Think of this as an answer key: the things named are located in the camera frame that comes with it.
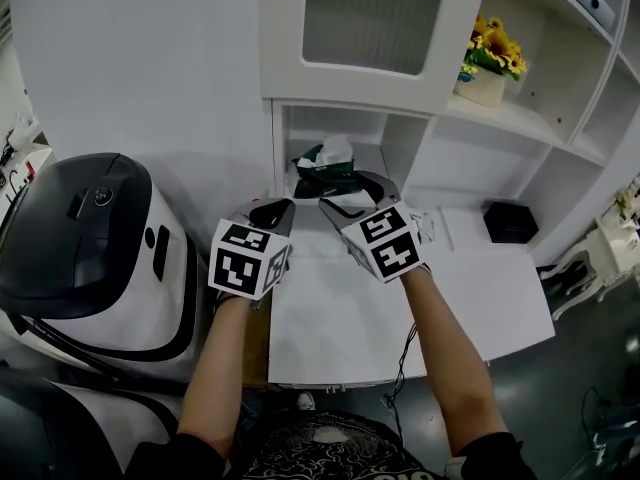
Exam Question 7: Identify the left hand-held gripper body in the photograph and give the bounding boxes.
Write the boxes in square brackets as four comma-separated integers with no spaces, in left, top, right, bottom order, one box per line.
[208,216,296,312]

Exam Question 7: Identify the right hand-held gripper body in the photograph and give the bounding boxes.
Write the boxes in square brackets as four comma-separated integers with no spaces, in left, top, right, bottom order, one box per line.
[341,195,432,285]

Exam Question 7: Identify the small teal object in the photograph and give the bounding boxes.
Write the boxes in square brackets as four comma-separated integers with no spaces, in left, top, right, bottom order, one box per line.
[291,134,372,200]

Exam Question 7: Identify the person's right forearm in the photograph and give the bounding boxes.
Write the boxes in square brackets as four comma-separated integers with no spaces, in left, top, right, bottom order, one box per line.
[401,263,510,458]

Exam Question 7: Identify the person's left forearm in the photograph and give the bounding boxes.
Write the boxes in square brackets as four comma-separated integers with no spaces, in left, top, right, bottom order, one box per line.
[176,293,252,458]

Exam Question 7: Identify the white desk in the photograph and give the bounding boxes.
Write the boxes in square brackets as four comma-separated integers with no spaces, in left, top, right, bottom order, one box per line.
[266,196,557,390]

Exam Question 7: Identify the clear plastic wrapper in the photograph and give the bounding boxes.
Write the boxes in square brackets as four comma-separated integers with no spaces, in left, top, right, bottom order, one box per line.
[408,209,438,245]

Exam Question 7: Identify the brown cardboard box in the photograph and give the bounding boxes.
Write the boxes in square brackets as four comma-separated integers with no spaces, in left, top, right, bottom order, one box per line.
[241,291,274,390]

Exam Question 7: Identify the black box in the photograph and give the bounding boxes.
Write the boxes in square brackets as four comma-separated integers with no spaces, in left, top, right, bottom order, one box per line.
[482,199,541,245]

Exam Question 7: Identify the white and black robot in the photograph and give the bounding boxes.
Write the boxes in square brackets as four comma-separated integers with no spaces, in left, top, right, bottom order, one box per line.
[0,151,212,480]

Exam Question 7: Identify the white frosted glass cabinet door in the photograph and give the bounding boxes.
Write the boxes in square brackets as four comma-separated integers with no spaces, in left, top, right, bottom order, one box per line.
[259,0,490,118]

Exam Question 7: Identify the sunflowers in white pot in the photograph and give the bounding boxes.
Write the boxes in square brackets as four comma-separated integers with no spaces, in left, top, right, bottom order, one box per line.
[452,11,529,110]

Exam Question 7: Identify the white shelving cabinet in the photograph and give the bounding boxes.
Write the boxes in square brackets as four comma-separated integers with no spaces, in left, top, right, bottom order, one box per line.
[258,0,640,269]

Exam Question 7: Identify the white ornate side table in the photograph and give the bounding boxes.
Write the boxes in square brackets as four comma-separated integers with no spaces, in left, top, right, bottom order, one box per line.
[536,212,640,322]

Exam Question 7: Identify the person's black patterned shirt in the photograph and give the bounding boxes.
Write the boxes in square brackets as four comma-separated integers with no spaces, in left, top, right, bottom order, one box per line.
[124,410,526,480]

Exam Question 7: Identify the white cluttered workbench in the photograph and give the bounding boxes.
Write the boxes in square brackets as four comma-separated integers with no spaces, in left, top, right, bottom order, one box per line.
[0,112,54,219]

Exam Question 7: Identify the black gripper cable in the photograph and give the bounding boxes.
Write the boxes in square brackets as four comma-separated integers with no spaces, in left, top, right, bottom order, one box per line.
[381,321,419,442]

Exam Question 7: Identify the black floor cable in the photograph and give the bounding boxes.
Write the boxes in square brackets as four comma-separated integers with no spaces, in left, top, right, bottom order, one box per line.
[581,385,640,469]

